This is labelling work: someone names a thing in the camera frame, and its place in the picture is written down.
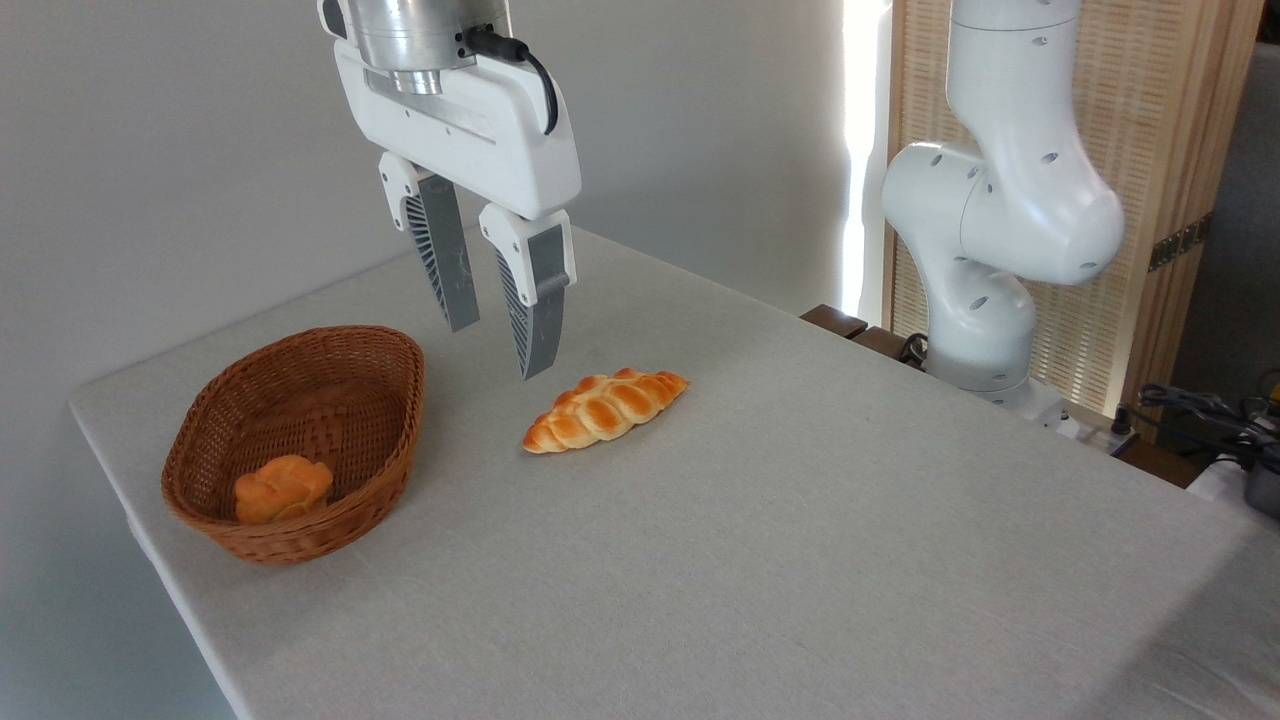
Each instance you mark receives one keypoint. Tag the wooden woven folding screen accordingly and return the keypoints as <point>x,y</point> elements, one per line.
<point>1150,120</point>

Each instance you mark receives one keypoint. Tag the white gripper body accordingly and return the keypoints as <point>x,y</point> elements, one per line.
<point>490,140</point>

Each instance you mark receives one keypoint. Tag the black metal screen hinge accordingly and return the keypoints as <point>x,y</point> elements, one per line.
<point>1180,243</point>

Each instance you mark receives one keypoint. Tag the long braided bread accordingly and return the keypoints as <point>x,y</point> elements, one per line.
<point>605,410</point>

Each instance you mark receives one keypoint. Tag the black power plug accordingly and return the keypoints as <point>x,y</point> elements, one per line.
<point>1123,430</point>

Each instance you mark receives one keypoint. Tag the brown wicker basket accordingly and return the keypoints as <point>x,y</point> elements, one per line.
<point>300,400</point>

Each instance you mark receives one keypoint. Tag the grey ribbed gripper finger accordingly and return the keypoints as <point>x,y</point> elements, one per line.
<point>446,262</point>
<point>542,295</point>

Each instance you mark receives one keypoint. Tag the grey tablecloth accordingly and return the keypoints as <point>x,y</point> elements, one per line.
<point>800,550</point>

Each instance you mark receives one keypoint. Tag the dark brown wooden block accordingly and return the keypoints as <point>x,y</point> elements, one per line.
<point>835,320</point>
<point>885,345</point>

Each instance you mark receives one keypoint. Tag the round knotted bread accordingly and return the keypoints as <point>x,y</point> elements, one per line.
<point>280,490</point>

